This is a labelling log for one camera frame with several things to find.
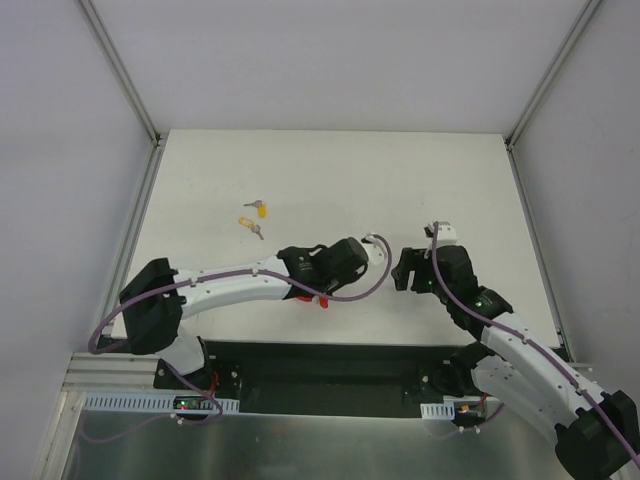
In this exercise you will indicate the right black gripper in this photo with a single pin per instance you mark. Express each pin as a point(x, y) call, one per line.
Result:
point(413, 270)

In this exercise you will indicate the red handled key organizer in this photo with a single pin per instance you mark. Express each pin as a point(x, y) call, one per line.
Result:
point(321, 301)

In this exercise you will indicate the key with yellow window tag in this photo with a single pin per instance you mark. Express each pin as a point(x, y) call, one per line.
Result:
point(250, 224)

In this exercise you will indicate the key with solid yellow tag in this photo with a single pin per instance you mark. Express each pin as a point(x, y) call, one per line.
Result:
point(260, 206)

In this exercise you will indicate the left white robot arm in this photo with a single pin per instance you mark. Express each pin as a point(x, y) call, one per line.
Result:
point(160, 297)

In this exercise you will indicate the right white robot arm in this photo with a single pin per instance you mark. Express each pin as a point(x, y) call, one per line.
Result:
point(593, 433)

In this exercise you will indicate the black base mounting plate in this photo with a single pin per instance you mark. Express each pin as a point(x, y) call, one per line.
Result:
point(343, 380)

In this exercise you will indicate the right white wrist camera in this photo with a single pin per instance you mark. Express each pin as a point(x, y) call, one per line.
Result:
point(440, 234)

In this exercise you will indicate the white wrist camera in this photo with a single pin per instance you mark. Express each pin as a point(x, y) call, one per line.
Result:
point(440, 234)
point(375, 248)

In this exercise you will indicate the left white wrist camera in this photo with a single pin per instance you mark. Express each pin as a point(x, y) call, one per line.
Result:
point(375, 248)

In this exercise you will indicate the right white cable duct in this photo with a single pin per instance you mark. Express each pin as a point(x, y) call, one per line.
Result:
point(444, 411)

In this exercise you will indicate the white cable duct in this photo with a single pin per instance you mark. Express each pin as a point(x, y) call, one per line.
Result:
point(444, 411)
point(157, 403)

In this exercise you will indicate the right aluminium table rail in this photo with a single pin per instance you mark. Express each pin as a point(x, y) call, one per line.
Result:
point(549, 292)

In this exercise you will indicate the aluminium table rail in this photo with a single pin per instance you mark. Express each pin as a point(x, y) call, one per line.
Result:
point(549, 292)
point(143, 187)

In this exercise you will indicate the left aluminium table rail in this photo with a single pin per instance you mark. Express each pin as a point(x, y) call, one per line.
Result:
point(143, 187)

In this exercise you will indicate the right aluminium frame post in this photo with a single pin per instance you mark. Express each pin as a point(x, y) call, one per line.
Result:
point(577, 30)

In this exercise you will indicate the aluminium frame post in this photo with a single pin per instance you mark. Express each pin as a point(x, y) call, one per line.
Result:
point(577, 30)
point(119, 70)

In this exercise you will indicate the front aluminium extrusion rail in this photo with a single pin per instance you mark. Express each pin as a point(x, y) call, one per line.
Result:
point(109, 372)

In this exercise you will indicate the left white cable duct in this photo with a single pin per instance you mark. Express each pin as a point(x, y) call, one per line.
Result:
point(157, 403)

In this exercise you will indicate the left aluminium frame post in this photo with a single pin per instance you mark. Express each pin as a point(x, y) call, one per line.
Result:
point(119, 70)

